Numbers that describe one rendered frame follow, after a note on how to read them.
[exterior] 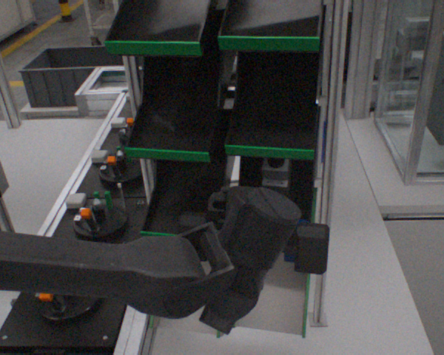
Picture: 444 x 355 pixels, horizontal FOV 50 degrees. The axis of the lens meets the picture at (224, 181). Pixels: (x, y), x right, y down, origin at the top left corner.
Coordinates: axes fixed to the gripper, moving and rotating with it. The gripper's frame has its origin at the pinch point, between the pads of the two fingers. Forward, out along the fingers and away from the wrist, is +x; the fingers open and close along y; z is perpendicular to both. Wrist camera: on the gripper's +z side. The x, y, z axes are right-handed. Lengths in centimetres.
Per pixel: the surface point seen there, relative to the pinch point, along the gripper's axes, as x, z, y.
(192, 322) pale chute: 15.0, -27.7, 14.5
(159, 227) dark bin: 13.0, -7.7, 19.2
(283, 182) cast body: 19.3, -0.1, -1.0
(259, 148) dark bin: 8.5, 8.5, 1.5
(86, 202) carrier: 53, -21, 56
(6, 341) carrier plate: 8, -33, 50
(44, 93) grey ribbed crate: 188, -13, 156
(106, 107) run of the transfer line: 129, -9, 87
